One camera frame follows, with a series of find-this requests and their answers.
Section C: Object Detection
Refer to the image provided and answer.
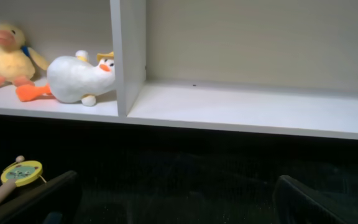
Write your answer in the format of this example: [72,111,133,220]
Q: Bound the white shelf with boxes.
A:
[0,0,358,142]

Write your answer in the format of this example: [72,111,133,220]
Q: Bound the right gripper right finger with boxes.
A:
[271,174,358,224]

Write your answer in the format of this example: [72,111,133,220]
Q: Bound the yellow plush duck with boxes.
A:
[0,22,51,93]

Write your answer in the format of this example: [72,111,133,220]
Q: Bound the white plush duck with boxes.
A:
[15,49,117,108]

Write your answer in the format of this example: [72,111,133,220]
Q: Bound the yellow toy rattle drum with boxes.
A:
[0,155,47,217]

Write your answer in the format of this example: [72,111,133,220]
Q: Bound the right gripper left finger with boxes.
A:
[0,169,84,224]

